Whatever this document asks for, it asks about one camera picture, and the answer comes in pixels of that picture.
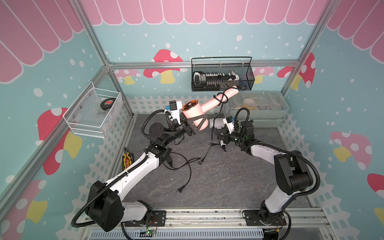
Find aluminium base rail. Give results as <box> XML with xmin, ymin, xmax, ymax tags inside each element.
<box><xmin>77</xmin><ymin>208</ymin><xmax>336</xmax><ymax>240</ymax></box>

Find pink hair dryer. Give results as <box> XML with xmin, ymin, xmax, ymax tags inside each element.
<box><xmin>182</xmin><ymin>86</ymin><xmax>240</xmax><ymax>119</ymax></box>

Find black wire mesh basket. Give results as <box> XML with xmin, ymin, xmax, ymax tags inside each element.
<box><xmin>191</xmin><ymin>57</ymin><xmax>255</xmax><ymax>92</ymax></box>

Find green clear storage box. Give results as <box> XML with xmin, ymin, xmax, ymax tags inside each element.
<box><xmin>223</xmin><ymin>91</ymin><xmax>290</xmax><ymax>128</ymax></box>

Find white hair dryer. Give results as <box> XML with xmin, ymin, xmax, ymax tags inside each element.
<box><xmin>209</xmin><ymin>118</ymin><xmax>227</xmax><ymax>152</ymax></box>

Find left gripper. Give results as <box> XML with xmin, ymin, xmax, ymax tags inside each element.
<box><xmin>162</xmin><ymin>109</ymin><xmax>207</xmax><ymax>146</ymax></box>

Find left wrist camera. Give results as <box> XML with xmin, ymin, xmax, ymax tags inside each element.
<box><xmin>164</xmin><ymin>100</ymin><xmax>183</xmax><ymax>125</ymax></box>

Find white wire mesh basket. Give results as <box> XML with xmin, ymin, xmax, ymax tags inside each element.
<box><xmin>63</xmin><ymin>83</ymin><xmax>123</xmax><ymax>139</ymax></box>

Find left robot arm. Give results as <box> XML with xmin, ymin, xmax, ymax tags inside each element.
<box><xmin>71</xmin><ymin>110</ymin><xmax>208</xmax><ymax>232</ymax></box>

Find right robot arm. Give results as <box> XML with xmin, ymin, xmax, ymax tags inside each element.
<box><xmin>210</xmin><ymin>117</ymin><xmax>321</xmax><ymax>226</ymax></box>

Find black hair dryer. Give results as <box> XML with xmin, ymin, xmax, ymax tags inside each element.
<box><xmin>166</xmin><ymin>152</ymin><xmax>173</xmax><ymax>168</ymax></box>

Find yellow black pliers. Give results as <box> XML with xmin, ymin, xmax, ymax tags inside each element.
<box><xmin>122</xmin><ymin>147</ymin><xmax>134</xmax><ymax>170</ymax></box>

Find black white power strip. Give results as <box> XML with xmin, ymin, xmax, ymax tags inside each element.
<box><xmin>192</xmin><ymin>72</ymin><xmax>240</xmax><ymax>89</ymax></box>

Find black red tape measure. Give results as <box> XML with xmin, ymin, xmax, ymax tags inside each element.
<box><xmin>100</xmin><ymin>98</ymin><xmax>117</xmax><ymax>111</ymax></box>

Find pink dryer black cord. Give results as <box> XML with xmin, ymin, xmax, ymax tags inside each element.
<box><xmin>197</xmin><ymin>91</ymin><xmax>232</xmax><ymax>165</ymax></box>

